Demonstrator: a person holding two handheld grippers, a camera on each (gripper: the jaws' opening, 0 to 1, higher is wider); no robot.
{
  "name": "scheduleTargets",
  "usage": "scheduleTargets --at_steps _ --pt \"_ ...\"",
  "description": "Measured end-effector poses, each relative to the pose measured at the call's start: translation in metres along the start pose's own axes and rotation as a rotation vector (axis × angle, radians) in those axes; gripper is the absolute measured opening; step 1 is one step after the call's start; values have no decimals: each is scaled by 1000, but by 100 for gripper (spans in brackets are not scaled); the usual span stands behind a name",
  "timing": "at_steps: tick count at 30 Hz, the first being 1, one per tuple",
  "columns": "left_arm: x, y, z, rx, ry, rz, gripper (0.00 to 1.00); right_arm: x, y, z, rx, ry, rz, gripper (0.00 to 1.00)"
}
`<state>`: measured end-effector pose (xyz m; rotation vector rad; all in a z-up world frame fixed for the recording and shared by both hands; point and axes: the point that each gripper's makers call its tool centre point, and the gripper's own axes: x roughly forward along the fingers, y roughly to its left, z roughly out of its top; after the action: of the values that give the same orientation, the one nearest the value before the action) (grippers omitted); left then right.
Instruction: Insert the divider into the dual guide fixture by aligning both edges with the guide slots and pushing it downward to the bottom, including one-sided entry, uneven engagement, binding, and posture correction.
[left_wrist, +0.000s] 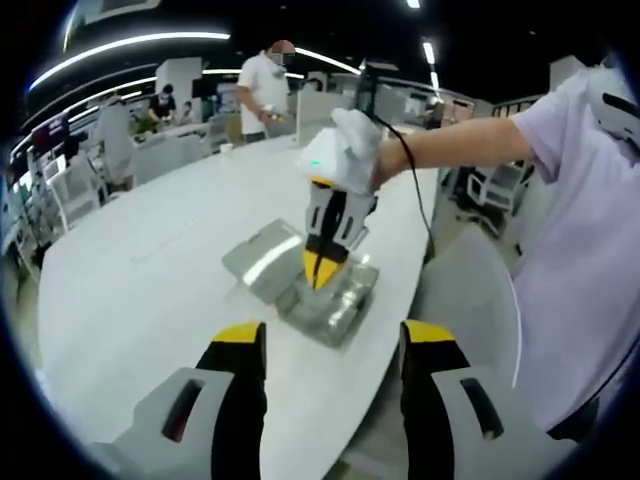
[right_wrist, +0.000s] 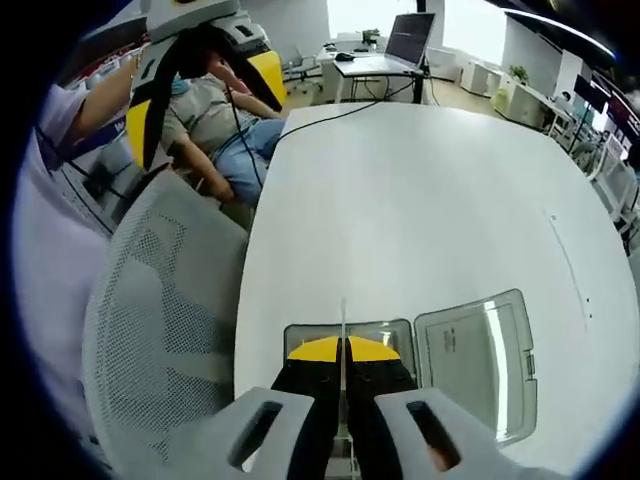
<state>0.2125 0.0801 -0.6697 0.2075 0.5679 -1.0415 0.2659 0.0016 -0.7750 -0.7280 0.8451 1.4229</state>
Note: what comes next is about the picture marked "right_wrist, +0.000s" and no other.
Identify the white cabinet row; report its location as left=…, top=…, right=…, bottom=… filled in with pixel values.
left=459, top=59, right=574, bottom=134

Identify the white blue storage box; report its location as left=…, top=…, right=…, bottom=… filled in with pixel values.
left=69, top=114, right=132, bottom=166

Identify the black table cable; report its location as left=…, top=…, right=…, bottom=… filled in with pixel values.
left=277, top=99, right=389, bottom=145

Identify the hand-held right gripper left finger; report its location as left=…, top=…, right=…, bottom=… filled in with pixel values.
left=182, top=335, right=344, bottom=480

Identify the black monitor on pole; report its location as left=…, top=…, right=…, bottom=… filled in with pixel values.
left=574, top=74, right=609, bottom=114

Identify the small white desk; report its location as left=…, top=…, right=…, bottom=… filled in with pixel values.
left=315, top=47, right=434, bottom=106

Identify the clear plastic divider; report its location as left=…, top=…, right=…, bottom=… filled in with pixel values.
left=337, top=297, right=352, bottom=444

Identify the clear grey guide fixture box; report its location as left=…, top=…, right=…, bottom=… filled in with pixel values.
left=282, top=288, right=540, bottom=446

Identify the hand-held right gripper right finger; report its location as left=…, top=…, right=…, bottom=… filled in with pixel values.
left=349, top=335, right=555, bottom=480

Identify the red lit screen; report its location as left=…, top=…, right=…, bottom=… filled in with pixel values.
left=604, top=94, right=640, bottom=136

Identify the white mesh office chair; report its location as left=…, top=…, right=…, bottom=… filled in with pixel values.
left=82, top=173, right=251, bottom=480

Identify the black chest device cable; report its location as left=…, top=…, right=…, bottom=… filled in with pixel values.
left=34, top=124, right=134, bottom=236

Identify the person's white shirt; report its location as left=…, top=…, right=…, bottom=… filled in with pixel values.
left=12, top=82, right=119, bottom=451

